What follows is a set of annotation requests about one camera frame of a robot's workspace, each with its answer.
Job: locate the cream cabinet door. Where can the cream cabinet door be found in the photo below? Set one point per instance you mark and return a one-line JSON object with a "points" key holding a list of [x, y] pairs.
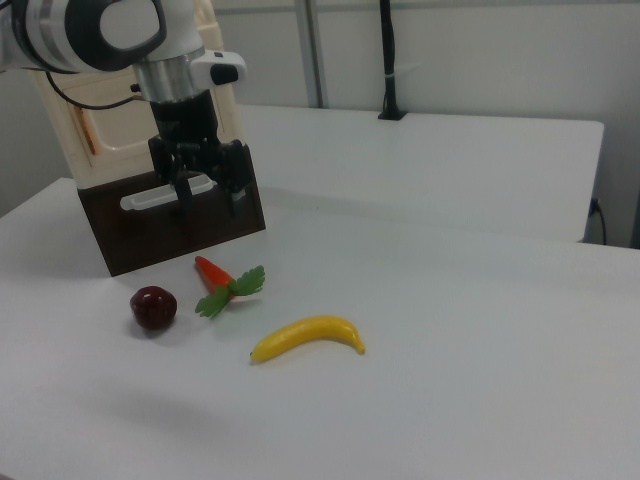
{"points": [[125, 130]]}

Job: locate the black camera pole with clamp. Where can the black camera pole with clamp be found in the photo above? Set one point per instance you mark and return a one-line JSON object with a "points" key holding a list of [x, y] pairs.
{"points": [[389, 75]]}

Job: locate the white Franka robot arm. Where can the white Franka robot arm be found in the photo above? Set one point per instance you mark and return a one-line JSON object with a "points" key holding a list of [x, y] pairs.
{"points": [[60, 30]]}

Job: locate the dark red toy apple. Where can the dark red toy apple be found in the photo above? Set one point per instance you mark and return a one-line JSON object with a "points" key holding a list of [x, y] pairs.
{"points": [[153, 307]]}

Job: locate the cream plastic toy cabinet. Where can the cream plastic toy cabinet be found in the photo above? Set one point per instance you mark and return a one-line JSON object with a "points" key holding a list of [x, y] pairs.
{"points": [[55, 130]]}

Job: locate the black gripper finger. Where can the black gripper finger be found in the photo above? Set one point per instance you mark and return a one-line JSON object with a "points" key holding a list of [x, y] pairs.
{"points": [[233, 200], [186, 195]]}

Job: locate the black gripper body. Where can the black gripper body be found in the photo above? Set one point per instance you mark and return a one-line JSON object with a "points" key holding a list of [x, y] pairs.
{"points": [[185, 120]]}

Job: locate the yellow toy banana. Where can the yellow toy banana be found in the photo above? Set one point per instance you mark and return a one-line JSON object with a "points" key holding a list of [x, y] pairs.
{"points": [[305, 332]]}

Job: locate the orange toy carrot with leaves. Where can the orange toy carrot with leaves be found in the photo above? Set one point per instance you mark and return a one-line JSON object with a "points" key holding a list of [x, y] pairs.
{"points": [[215, 275]]}

